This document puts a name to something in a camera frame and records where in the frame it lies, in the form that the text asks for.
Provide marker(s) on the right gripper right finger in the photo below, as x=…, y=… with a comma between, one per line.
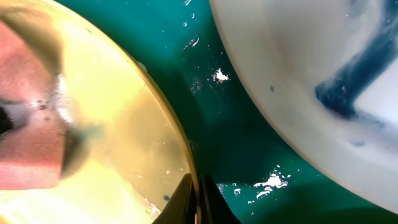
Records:
x=213, y=206

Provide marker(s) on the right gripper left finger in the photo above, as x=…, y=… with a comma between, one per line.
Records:
x=182, y=206

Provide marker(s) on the yellow plate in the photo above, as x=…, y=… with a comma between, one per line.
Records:
x=127, y=152

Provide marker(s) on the pink green sponge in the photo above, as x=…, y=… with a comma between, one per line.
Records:
x=34, y=135

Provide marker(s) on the teal plastic tray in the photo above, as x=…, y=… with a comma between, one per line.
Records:
x=262, y=179

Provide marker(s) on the light blue plate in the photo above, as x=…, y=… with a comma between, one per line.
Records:
x=323, y=73

